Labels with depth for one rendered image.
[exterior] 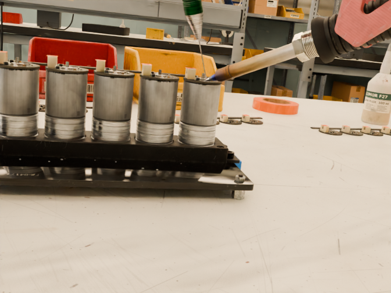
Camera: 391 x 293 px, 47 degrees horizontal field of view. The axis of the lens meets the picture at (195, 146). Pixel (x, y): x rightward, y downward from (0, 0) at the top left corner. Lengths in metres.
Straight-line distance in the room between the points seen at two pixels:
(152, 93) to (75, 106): 0.05
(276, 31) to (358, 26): 4.70
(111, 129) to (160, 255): 0.11
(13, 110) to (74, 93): 0.04
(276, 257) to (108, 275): 0.07
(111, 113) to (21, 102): 0.05
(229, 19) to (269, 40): 2.35
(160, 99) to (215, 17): 2.30
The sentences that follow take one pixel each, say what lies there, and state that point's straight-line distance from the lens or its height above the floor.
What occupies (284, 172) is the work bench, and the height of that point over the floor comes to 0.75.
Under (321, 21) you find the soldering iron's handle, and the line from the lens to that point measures 0.25.
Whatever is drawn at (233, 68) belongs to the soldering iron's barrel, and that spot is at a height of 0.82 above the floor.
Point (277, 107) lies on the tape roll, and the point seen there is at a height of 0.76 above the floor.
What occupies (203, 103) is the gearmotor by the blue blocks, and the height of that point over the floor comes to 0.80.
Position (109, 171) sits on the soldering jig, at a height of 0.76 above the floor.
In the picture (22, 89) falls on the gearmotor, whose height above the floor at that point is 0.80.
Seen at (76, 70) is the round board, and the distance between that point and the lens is 0.28.
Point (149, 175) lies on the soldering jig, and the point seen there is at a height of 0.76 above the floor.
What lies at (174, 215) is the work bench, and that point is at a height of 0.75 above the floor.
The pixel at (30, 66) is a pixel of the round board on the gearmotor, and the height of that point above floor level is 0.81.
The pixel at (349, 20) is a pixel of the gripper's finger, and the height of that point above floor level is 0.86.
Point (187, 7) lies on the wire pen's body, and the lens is 0.27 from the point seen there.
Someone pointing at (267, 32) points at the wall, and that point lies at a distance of 4.90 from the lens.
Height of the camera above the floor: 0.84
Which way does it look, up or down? 15 degrees down
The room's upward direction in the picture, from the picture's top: 6 degrees clockwise
